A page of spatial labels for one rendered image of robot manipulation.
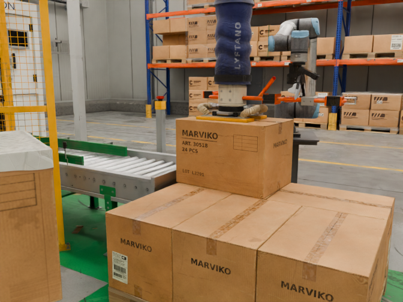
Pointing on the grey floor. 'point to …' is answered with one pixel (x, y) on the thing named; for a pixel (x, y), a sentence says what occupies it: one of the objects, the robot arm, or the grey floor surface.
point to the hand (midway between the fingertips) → (300, 99)
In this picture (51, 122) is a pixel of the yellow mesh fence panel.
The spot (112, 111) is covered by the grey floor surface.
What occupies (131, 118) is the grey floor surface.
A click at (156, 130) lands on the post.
